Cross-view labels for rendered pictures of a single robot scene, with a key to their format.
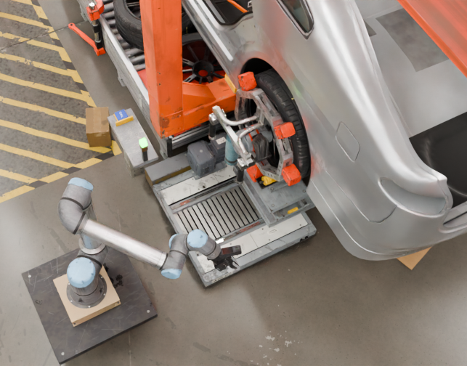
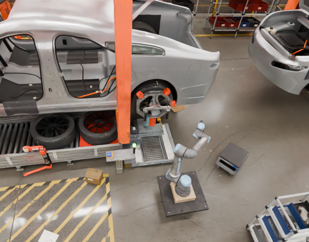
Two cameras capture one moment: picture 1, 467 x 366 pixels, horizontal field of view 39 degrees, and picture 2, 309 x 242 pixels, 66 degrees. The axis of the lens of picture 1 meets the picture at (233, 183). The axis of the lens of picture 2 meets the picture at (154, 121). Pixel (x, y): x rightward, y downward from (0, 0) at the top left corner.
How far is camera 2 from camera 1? 2.87 m
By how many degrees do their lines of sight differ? 43
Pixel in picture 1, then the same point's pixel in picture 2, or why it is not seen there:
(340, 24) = (169, 42)
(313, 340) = not seen: hidden behind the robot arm
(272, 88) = (151, 87)
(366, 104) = (194, 53)
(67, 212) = (191, 151)
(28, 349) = (189, 230)
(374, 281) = (187, 117)
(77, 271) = (186, 180)
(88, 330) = (197, 194)
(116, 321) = (195, 184)
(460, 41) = not seen: outside the picture
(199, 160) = (139, 138)
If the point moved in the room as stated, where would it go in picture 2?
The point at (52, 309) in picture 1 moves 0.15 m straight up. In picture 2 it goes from (186, 206) to (188, 201)
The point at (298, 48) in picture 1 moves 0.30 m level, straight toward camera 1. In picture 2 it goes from (162, 60) to (182, 68)
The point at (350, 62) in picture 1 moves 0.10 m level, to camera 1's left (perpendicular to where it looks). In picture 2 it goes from (181, 48) to (179, 51)
